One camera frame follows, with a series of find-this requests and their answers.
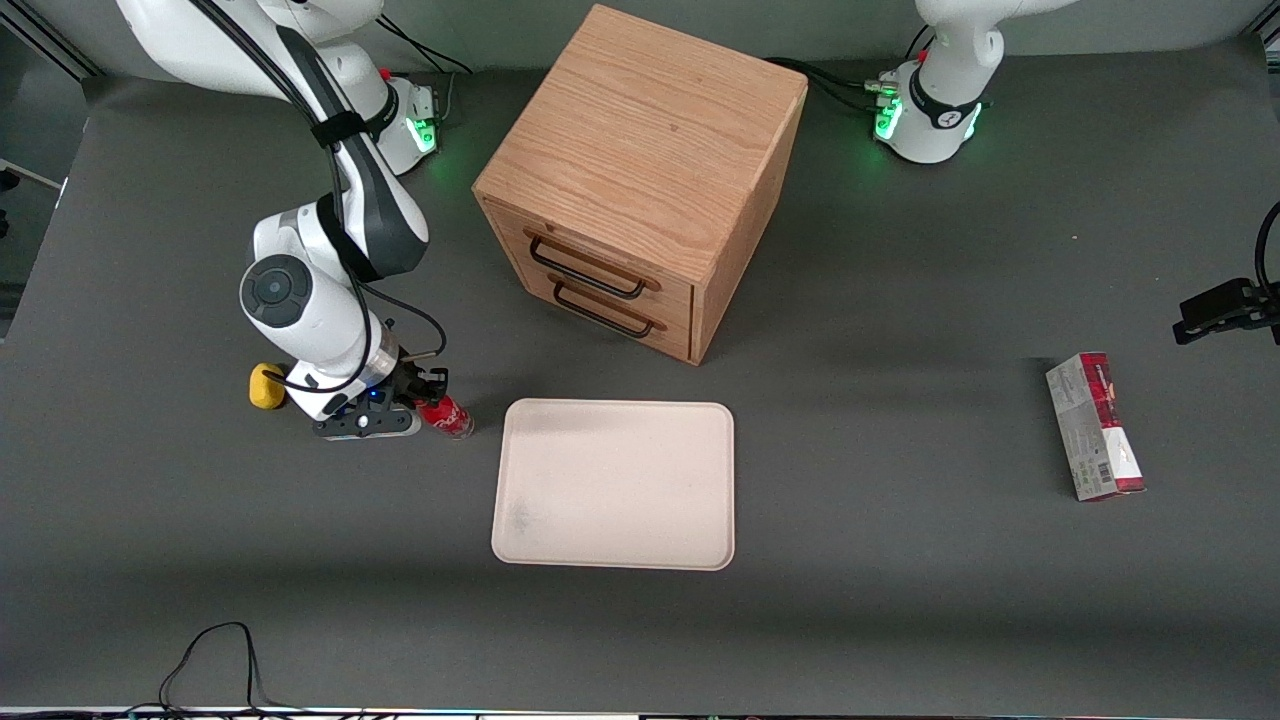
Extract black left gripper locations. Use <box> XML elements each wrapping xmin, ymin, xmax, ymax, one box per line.
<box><xmin>1173</xmin><ymin>278</ymin><xmax>1280</xmax><ymax>346</ymax></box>

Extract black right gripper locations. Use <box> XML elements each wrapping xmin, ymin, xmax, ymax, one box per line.
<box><xmin>379</xmin><ymin>345</ymin><xmax>450</xmax><ymax>412</ymax></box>

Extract red coke bottle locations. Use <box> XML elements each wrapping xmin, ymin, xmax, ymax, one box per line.
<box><xmin>416</xmin><ymin>394</ymin><xmax>475</xmax><ymax>441</ymax></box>

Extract beige rectangular tray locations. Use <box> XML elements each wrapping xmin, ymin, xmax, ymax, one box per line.
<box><xmin>490</xmin><ymin>398</ymin><xmax>736</xmax><ymax>572</ymax></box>

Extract yellow lemon-shaped object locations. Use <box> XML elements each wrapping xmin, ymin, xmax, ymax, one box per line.
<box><xmin>248</xmin><ymin>362</ymin><xmax>292</xmax><ymax>411</ymax></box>

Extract red and grey carton box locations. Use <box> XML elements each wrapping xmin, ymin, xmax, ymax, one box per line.
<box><xmin>1045</xmin><ymin>351</ymin><xmax>1147</xmax><ymax>503</ymax></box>

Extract wooden two-drawer cabinet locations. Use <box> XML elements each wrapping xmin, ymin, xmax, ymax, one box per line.
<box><xmin>472</xmin><ymin>3</ymin><xmax>809</xmax><ymax>367</ymax></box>

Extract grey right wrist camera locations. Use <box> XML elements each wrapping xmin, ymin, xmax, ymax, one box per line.
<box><xmin>311</xmin><ymin>404</ymin><xmax>422</xmax><ymax>442</ymax></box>

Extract black left wrist camera cable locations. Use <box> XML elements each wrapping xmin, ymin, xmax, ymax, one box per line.
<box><xmin>1254</xmin><ymin>200</ymin><xmax>1280</xmax><ymax>293</ymax></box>

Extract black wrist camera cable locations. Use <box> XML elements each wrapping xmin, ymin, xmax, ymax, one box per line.
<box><xmin>1254</xmin><ymin>200</ymin><xmax>1280</xmax><ymax>293</ymax></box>
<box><xmin>188</xmin><ymin>0</ymin><xmax>448</xmax><ymax>395</ymax></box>

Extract black drawer handle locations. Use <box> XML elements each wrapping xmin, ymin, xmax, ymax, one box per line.
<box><xmin>549</xmin><ymin>277</ymin><xmax>662</xmax><ymax>340</ymax></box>
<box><xmin>526</xmin><ymin>231</ymin><xmax>652</xmax><ymax>301</ymax></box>

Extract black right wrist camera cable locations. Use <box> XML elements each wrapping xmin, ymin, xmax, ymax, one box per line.
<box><xmin>188</xmin><ymin>0</ymin><xmax>448</xmax><ymax>395</ymax></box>

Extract black looped cable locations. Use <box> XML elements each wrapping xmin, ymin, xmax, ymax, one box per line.
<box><xmin>157</xmin><ymin>621</ymin><xmax>301</xmax><ymax>717</ymax></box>

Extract black right arm base cables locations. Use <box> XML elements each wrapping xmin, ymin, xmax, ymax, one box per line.
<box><xmin>378</xmin><ymin>14</ymin><xmax>474</xmax><ymax>127</ymax></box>

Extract black arm base cables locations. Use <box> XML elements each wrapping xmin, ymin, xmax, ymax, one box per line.
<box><xmin>764</xmin><ymin>25</ymin><xmax>936</xmax><ymax>113</ymax></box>
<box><xmin>378</xmin><ymin>14</ymin><xmax>474</xmax><ymax>127</ymax></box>

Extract black left arm base cables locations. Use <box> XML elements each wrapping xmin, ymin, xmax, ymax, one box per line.
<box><xmin>764</xmin><ymin>25</ymin><xmax>936</xmax><ymax>113</ymax></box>

